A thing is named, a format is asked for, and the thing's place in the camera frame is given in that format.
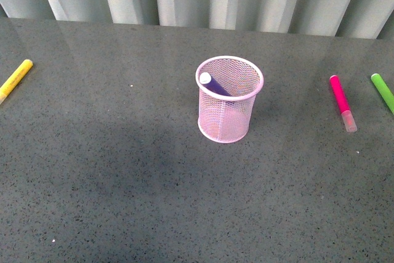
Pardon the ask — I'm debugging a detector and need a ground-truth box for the pink marker pen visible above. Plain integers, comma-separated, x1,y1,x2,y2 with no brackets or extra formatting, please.
329,75,358,132

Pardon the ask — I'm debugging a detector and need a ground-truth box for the yellow marker pen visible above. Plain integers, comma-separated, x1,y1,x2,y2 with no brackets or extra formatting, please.
0,59,33,103

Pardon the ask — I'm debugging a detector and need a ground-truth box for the green marker pen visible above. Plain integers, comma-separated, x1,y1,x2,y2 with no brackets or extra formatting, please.
371,73,394,113

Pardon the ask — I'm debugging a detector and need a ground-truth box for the purple marker pen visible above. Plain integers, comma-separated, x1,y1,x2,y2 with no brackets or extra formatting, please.
199,72,230,97

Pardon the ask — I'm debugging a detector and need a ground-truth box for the pink mesh pen cup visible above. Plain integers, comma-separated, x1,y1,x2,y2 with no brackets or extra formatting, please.
195,55,264,143

